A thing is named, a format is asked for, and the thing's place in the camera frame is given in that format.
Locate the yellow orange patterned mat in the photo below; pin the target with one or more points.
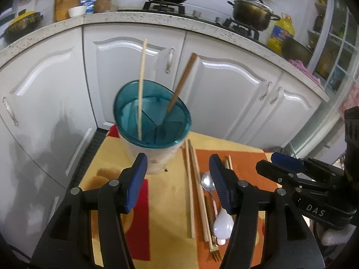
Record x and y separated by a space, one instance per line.
168 201

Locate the glass door cabinet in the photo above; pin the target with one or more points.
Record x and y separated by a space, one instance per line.
339 61

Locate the pink dish cloth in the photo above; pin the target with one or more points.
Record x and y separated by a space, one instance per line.
305 71

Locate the dark cooking pot with lid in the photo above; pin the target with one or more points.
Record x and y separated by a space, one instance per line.
252 14

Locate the light wooden chopstick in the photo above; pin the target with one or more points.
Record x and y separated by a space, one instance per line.
190 190
197 190
141 89
202 199

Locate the dark brown wooden chopstick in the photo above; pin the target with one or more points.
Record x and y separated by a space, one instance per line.
182 81

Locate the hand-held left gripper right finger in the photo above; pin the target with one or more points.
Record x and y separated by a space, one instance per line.
221 185

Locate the white floral utensil holder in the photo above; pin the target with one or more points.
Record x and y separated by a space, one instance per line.
157 157

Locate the gas stove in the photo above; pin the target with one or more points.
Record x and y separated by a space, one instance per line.
165 7

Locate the person's right hand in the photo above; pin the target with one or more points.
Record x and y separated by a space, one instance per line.
338 236

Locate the white ceramic spoon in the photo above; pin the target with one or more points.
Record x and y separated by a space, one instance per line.
223 227

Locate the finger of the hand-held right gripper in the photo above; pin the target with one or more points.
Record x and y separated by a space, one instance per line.
287 162
273 173

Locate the dark empty wok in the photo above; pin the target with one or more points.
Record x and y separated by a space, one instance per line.
296 51

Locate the pan with yellow lid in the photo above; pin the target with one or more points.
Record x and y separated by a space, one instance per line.
22 23

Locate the small white bowl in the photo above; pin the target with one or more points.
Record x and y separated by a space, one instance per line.
77 11

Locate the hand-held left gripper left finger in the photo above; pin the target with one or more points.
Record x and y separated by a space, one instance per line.
136 185

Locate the yellow cooking oil bottle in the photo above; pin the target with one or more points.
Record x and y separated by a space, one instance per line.
280 33

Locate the small metal cup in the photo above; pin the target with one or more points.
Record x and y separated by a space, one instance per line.
197 13

